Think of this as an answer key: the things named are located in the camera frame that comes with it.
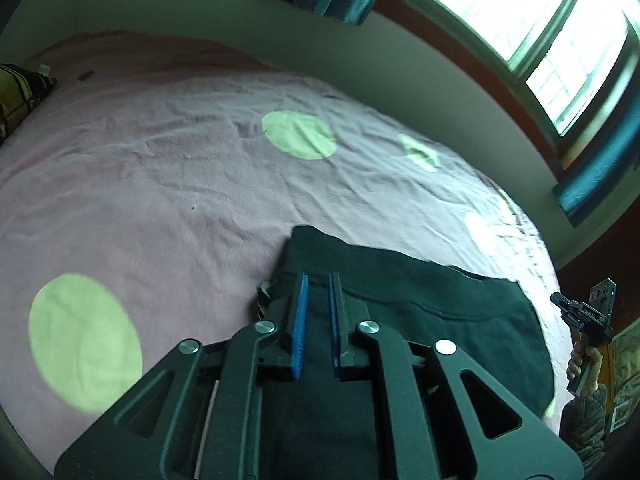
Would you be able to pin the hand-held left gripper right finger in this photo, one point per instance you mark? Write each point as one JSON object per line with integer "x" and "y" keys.
{"x": 334, "y": 330}

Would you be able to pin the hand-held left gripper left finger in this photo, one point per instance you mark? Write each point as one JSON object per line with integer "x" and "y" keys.
{"x": 300, "y": 330}

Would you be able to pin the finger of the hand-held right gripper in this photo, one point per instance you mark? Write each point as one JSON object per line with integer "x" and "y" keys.
{"x": 562, "y": 302}

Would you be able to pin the black sweatshirt with feather print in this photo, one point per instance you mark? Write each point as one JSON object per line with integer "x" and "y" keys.
{"x": 425, "y": 310}

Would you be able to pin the person's right forearm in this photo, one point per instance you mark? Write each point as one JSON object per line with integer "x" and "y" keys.
{"x": 582, "y": 415}

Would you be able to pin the person's right hand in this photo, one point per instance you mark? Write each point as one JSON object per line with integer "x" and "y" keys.
{"x": 595, "y": 367}

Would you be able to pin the pink bed sheet with green dots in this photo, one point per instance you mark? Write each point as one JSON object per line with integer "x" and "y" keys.
{"x": 175, "y": 185}

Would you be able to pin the striped yellow and black pillow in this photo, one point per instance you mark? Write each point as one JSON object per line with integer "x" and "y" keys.
{"x": 17, "y": 95}

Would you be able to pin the window with wooden frame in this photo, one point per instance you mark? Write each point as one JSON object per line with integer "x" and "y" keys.
{"x": 500, "y": 15}

